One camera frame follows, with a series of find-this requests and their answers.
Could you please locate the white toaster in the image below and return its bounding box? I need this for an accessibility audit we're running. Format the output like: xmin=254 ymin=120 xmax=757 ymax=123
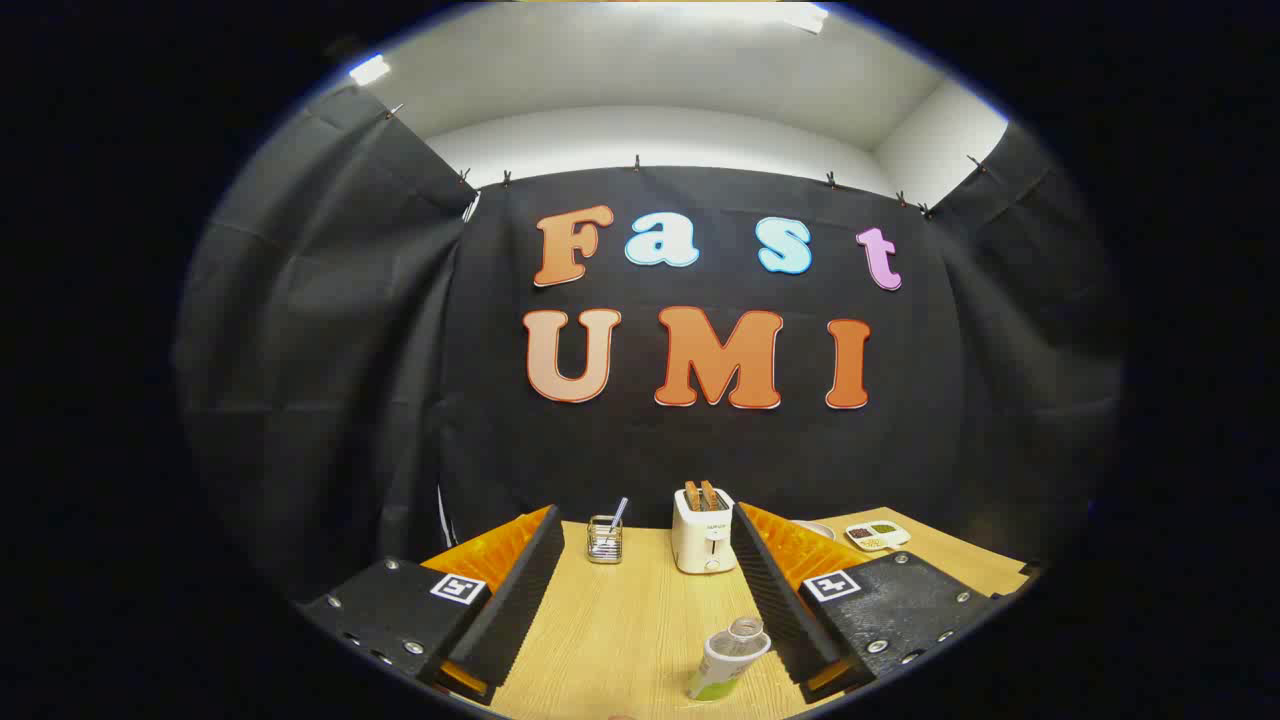
xmin=671 ymin=488 xmax=738 ymax=575

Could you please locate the black backdrop cloth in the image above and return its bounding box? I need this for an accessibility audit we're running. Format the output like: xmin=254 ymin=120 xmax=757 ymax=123
xmin=175 ymin=85 xmax=1126 ymax=601

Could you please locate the wire mesh utensil holder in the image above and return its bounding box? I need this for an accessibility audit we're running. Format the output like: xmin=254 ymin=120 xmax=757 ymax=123
xmin=586 ymin=515 xmax=624 ymax=565

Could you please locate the wooden table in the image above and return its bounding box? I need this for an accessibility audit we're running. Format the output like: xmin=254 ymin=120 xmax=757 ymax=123
xmin=488 ymin=508 xmax=1031 ymax=720

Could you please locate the white green label juice bottle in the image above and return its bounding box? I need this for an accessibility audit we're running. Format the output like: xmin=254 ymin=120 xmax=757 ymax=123
xmin=686 ymin=617 xmax=773 ymax=703

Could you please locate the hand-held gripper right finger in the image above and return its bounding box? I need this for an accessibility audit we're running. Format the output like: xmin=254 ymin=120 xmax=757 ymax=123
xmin=733 ymin=500 xmax=1003 ymax=706

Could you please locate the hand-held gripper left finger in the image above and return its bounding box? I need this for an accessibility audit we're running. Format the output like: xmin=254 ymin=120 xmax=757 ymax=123
xmin=295 ymin=505 xmax=566 ymax=706

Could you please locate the white divided dish with beans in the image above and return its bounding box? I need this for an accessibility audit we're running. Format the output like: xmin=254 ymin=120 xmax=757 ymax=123
xmin=845 ymin=520 xmax=912 ymax=552

